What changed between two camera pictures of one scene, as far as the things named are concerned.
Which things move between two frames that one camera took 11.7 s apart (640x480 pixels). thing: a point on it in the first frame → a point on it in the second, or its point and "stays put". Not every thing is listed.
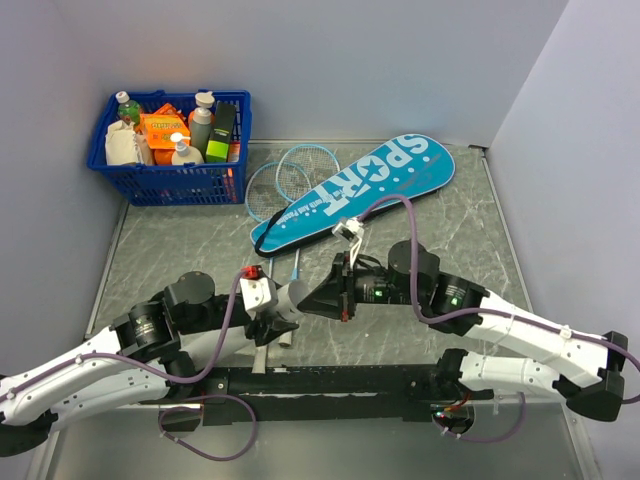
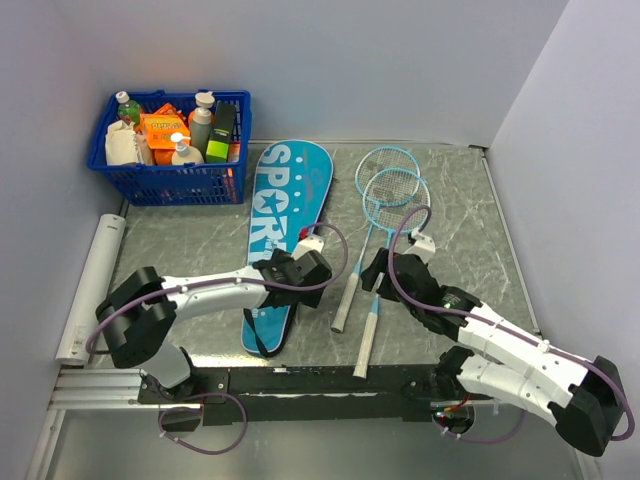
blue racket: x=299 y=167 → x=394 y=200
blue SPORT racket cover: x=415 y=164 → x=294 y=182
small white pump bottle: x=183 y=153 stays put
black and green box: x=217 y=149 stays put
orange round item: x=163 y=156 stays put
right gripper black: x=333 y=298 → x=370 y=275
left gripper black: x=268 y=329 → x=281 y=257
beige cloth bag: x=124 y=146 stays put
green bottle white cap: x=128 y=110 stays put
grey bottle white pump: x=202 y=121 stays put
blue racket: x=270 y=185 → x=371 y=163
